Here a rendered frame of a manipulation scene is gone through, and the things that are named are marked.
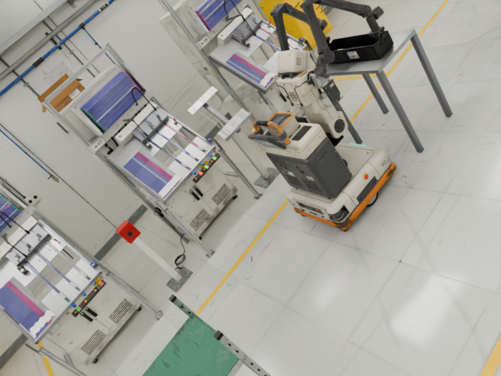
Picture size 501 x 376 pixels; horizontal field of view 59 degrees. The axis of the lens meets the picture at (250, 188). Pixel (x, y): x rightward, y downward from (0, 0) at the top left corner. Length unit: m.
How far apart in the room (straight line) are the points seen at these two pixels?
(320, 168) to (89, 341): 2.57
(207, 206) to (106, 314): 1.36
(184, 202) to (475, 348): 2.78
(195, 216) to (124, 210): 1.67
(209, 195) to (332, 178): 1.63
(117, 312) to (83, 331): 0.32
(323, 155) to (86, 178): 3.36
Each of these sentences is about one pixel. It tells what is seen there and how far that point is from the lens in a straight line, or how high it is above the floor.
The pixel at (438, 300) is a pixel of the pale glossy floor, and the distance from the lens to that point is 2.74.
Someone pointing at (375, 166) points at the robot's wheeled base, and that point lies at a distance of 3.35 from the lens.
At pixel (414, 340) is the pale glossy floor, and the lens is 2.66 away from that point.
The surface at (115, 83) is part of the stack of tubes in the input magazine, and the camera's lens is 4.15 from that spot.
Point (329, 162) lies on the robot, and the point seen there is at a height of 0.54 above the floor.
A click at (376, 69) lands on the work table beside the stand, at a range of 3.26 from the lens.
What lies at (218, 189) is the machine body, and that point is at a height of 0.24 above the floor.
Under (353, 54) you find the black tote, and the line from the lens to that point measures 3.49.
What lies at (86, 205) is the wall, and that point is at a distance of 5.69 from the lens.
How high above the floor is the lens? 2.19
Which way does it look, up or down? 29 degrees down
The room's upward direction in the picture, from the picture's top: 40 degrees counter-clockwise
